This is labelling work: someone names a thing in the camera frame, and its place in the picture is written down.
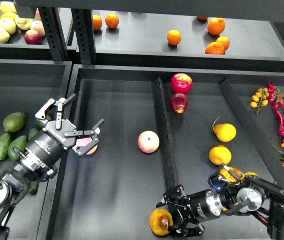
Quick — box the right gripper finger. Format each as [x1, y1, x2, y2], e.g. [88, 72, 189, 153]
[168, 218, 204, 237]
[156, 184, 189, 208]

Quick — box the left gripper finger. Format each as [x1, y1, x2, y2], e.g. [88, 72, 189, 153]
[64, 118, 105, 157]
[35, 93, 76, 129]

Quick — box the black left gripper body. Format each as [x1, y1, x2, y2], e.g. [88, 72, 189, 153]
[25, 119, 76, 173]

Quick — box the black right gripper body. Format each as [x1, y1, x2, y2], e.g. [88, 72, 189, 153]
[177, 189, 221, 222]

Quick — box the yellow pear with brown end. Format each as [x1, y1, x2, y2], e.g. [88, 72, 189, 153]
[149, 209, 173, 237]

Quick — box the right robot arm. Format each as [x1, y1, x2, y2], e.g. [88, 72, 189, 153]
[150, 163, 284, 240]

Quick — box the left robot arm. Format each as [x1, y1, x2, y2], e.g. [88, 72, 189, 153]
[0, 94, 104, 240]

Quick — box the dark green avocado top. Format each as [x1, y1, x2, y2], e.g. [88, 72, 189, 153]
[36, 115, 52, 129]

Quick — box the dark avocado middle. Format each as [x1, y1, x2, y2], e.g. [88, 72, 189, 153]
[28, 128, 39, 140]

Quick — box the green avocado centre pile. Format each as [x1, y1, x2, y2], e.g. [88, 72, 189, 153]
[8, 135, 28, 162]

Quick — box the light green avocado top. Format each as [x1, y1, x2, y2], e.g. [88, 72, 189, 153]
[3, 112, 26, 133]

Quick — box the yellow pear under gripper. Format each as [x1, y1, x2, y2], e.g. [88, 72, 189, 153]
[219, 166, 244, 183]

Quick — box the round yellow pear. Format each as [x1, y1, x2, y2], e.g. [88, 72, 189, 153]
[208, 145, 232, 166]

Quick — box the yellow pear brown spot right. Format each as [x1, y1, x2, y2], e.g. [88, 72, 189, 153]
[243, 172, 259, 178]

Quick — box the yellow pear with stem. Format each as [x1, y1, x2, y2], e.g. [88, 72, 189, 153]
[212, 117, 237, 143]

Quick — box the pink apple in left section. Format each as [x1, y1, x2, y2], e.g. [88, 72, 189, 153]
[74, 128, 100, 156]

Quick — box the black tray divider left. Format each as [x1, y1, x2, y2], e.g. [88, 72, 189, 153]
[152, 76, 180, 191]

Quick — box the black tray divider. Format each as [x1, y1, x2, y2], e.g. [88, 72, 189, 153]
[219, 79, 284, 189]
[152, 76, 180, 191]

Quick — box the black left tray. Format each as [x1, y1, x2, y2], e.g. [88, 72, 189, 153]
[0, 59, 72, 240]

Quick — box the black tray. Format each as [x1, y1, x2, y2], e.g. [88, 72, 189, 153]
[0, 59, 72, 240]
[47, 64, 284, 240]

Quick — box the black middle tray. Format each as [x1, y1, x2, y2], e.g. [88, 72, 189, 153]
[47, 64, 284, 240]

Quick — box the pink apple centre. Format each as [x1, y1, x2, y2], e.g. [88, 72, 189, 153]
[138, 130, 160, 154]

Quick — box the red apple on left shelf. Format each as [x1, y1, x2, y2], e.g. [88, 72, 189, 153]
[24, 29, 43, 45]

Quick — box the black tray divider right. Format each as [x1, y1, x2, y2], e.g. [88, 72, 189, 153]
[219, 79, 284, 189]

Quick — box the pale pink apple on shelf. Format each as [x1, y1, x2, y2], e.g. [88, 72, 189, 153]
[30, 20, 46, 37]

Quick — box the dark red apple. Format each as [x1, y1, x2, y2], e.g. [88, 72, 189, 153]
[169, 93, 188, 114]

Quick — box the yellow apple with stem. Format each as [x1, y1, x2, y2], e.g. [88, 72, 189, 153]
[15, 15, 33, 31]

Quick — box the yellow apple middle shelf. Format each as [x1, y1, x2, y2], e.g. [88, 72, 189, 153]
[0, 18, 17, 35]

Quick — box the yellow lemon on shelf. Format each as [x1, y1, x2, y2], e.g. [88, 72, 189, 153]
[1, 12, 17, 21]

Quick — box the bright red apple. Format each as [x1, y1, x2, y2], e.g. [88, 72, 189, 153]
[170, 73, 193, 95]

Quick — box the orange on shelf far left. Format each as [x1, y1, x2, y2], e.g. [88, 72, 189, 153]
[92, 14, 103, 31]

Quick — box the pale yellow apple top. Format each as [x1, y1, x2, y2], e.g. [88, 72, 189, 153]
[0, 1, 17, 14]

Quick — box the black shelf post left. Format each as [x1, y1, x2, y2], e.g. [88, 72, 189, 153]
[38, 6, 68, 61]

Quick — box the black shelf post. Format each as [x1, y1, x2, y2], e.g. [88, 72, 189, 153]
[71, 8, 97, 65]
[38, 6, 68, 61]

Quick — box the black shelf post right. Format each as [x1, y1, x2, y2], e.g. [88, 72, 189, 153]
[71, 8, 97, 65]

